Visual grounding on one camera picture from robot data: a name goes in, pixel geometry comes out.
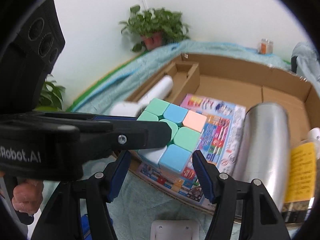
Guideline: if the white cylinder handheld device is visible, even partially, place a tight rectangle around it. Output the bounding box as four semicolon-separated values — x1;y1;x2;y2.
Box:
109;75;174;118

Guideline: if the green leafy plant near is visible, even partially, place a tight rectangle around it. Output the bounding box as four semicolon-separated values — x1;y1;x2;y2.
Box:
35;74;66;112

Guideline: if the white plastic device box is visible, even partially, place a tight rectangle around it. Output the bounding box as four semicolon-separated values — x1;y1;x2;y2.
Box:
150;220;200;240

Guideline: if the blue stapler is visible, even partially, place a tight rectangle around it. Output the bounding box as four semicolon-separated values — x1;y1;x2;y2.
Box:
80;214;90;239

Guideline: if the pastel rubik's cube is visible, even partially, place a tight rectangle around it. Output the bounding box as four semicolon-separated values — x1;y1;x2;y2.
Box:
137;99;207;177

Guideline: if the colourful board game box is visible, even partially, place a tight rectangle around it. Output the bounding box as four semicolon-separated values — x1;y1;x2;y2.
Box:
137;94;246;211

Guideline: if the yellow label jar black lid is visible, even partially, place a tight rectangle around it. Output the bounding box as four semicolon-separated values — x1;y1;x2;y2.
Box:
281;140;319;224

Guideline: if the brown cardboard box tray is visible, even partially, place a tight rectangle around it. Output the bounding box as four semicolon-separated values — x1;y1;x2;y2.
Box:
117;52;320;215

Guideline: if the silver metal cylinder can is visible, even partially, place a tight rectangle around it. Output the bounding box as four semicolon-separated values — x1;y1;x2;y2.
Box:
232;102;290;210

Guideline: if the teal quilted bed cover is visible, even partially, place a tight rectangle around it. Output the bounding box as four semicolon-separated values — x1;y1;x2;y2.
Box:
42;39;292;240

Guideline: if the potted green plant far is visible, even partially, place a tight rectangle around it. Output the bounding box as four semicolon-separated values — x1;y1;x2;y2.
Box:
119;5;189;53

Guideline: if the person's left hand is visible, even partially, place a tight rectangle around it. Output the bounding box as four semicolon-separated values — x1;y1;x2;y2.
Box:
11;179;43;215

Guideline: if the small orange label jar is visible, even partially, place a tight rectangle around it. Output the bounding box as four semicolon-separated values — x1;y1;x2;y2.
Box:
258;38;273;55

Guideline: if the white slim bottle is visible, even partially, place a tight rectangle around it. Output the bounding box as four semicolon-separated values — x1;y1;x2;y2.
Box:
308;127;320;159

